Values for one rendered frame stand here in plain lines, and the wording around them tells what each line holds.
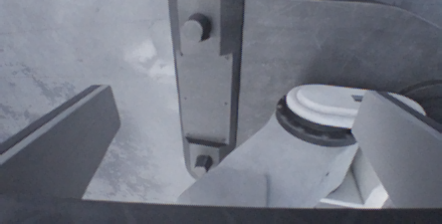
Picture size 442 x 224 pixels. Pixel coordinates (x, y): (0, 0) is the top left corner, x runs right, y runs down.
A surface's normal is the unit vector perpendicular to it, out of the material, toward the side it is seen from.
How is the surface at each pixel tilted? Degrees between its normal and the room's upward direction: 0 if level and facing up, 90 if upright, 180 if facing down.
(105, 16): 0
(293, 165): 90
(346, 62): 0
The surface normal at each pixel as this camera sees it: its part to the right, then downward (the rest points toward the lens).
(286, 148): 0.01, -0.86
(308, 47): -0.23, 0.50
